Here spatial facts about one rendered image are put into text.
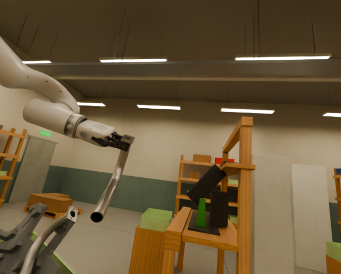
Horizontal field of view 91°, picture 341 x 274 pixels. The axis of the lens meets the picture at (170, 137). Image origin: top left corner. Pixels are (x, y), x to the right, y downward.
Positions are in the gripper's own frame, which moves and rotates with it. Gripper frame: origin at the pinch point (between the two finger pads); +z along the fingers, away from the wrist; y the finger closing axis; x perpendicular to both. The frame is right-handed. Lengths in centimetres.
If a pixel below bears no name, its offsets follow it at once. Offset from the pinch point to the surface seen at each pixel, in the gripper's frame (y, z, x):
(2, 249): -8, -27, 52
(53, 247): -10.8, -9.8, 41.3
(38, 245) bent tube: -11.5, -14.3, 41.0
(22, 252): -8, -20, 51
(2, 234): 3, -36, 61
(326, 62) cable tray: 197, 209, -142
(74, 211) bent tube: -3.8, -8.5, 30.8
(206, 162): 456, 235, 155
